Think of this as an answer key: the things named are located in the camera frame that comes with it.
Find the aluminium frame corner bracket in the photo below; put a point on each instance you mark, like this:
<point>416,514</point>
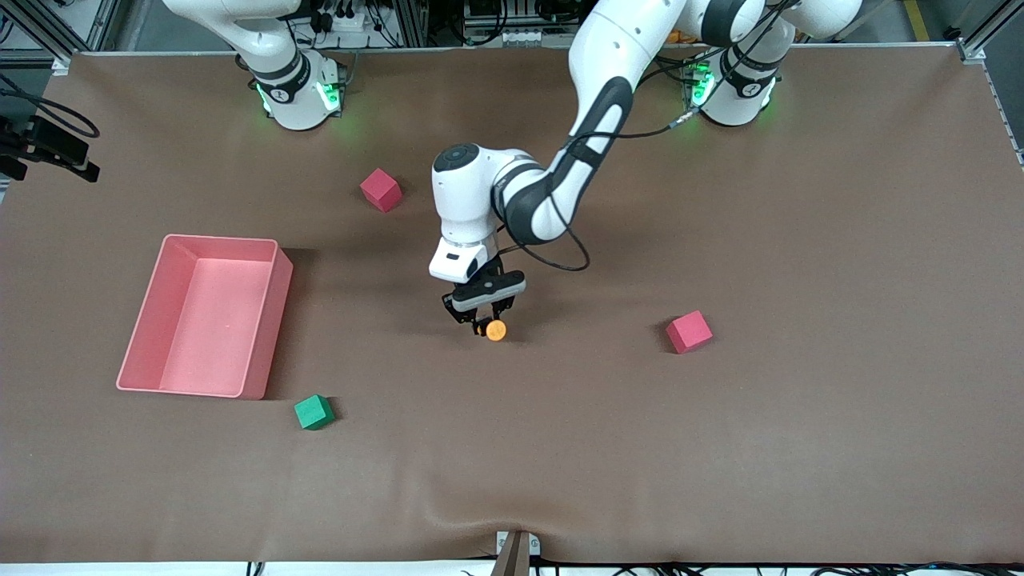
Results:
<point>62,66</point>
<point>972,52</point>

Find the brown table mat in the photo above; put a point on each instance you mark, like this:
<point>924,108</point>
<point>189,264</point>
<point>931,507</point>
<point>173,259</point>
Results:
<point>512,448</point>

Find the white power strip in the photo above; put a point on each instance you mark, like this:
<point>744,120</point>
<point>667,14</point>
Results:
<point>344,22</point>

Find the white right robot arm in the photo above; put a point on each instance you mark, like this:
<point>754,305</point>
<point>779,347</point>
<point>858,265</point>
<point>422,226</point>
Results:
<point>280,80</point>

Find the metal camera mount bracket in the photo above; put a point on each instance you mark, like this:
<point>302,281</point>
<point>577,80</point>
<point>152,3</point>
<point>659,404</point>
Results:
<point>516,552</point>

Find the pink plastic bin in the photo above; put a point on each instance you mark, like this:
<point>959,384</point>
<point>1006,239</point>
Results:
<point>208,336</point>

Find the pink foam cube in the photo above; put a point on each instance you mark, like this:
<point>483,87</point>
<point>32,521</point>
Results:
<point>688,332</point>
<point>380,190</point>

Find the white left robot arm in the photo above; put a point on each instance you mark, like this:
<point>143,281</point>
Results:
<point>464,208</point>

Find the orange capped black button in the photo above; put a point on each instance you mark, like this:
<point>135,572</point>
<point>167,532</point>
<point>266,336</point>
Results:
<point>496,330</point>

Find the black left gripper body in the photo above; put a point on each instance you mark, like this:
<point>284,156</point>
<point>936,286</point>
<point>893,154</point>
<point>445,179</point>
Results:
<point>490,272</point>

